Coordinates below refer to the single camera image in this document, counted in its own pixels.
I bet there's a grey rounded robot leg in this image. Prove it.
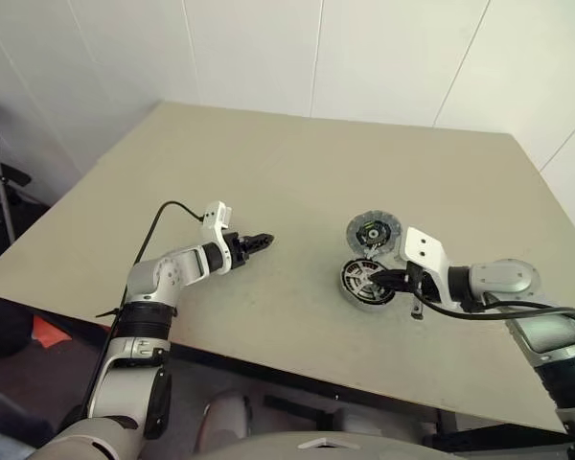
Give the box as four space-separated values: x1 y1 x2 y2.
333 405 394 438
195 390 254 451

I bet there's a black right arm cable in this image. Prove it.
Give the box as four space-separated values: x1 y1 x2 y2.
413 286 575 347

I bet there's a grey robot torso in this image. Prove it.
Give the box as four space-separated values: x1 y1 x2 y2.
37 416 461 460

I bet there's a grey motor end cap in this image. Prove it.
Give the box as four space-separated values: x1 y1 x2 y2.
346 208 401 259

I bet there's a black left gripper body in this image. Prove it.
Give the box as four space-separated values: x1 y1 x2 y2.
223 230 251 270

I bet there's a black table crossbar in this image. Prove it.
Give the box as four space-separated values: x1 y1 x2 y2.
263 393 339 426

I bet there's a red floor scrap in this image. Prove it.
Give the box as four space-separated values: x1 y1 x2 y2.
31 313 74 350

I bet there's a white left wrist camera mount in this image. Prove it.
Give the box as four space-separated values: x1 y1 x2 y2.
198 201 235 275

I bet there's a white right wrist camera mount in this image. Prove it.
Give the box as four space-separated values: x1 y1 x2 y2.
398 226 455 309

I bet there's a silver spoked rotor disc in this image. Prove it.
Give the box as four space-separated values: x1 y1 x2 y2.
340 260 390 304

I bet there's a black bag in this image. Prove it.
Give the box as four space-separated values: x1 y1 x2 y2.
0 299 34 358

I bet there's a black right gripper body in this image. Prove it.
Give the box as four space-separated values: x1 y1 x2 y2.
388 264 433 322

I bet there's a blue fabric item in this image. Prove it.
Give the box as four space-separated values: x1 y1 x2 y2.
0 386 57 460

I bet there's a black folding frame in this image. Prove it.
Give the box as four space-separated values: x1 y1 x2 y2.
0 162 34 226

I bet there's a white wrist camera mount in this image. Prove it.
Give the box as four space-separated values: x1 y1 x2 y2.
398 226 455 309
198 201 235 275

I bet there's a motor stator with copper windings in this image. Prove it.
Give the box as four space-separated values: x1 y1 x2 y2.
336 257 397 313

